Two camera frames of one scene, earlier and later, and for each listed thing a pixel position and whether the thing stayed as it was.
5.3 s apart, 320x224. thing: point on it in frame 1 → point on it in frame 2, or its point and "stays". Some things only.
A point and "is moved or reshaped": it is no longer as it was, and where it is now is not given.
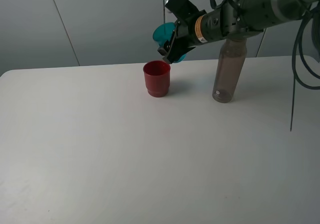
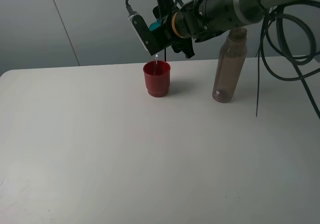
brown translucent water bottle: [232, 57] stays
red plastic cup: [157, 77] stays
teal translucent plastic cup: [164, 33] is moved or reshaped
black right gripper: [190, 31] → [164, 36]
